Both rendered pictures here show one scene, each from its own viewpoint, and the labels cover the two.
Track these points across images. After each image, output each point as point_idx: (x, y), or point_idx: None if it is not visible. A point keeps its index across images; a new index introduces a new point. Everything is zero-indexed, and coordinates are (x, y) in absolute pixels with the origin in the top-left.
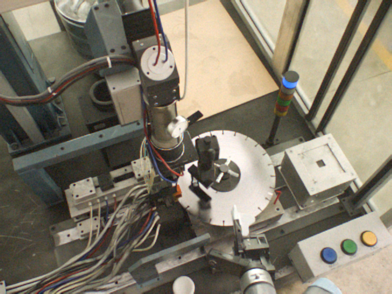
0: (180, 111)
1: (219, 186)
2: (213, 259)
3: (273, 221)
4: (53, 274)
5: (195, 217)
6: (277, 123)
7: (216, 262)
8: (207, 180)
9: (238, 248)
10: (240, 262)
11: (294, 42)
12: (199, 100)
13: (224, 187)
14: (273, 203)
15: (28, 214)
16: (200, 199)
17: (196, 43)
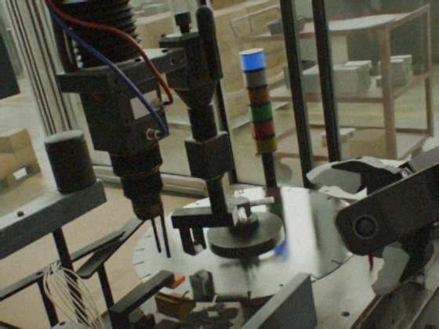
0: (96, 291)
1: (252, 240)
2: (359, 213)
3: (399, 316)
4: None
5: (247, 298)
6: (274, 180)
7: (373, 215)
8: (223, 196)
9: (390, 170)
10: (423, 169)
11: (223, 112)
12: (123, 265)
13: (263, 237)
14: (369, 260)
15: None
16: (233, 274)
17: (76, 224)
